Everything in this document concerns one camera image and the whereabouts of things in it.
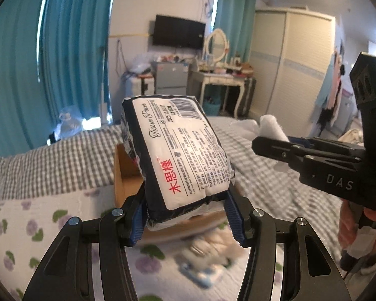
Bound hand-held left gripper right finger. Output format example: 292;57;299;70
222;189;354;301

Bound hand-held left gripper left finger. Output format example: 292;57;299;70
23;180;149;301

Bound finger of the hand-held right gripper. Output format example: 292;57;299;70
251;136;362;176
288;136;365;152

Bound brown cardboard box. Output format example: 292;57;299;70
114;143;231;239

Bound white tissue paper pack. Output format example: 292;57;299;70
122;94;236;231

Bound person's right hand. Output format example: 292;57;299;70
338;199;376;268

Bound white plush toy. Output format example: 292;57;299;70
175;230;242;289

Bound hanging clothes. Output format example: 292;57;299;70
315;38;353;137

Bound white dressing table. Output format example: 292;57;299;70
190;66;257;119

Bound cream sliding door wardrobe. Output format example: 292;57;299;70
248;6;336;123

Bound floral pillow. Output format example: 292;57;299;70
0;186;284;301

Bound white oval vanity mirror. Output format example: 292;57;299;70
204;28;231;64

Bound pale stuffed toy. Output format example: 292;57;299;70
48;105;84;143

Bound small grey fridge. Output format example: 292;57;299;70
151;61;191;95

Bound narrow teal curtain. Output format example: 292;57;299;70
212;0;258;65

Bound white storage box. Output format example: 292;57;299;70
125;76;156;100

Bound clear plastic bag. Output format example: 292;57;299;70
130;53;159;75

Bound wide teal window curtain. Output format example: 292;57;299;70
0;0;118;157

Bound black wall television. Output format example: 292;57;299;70
152;14;206;51

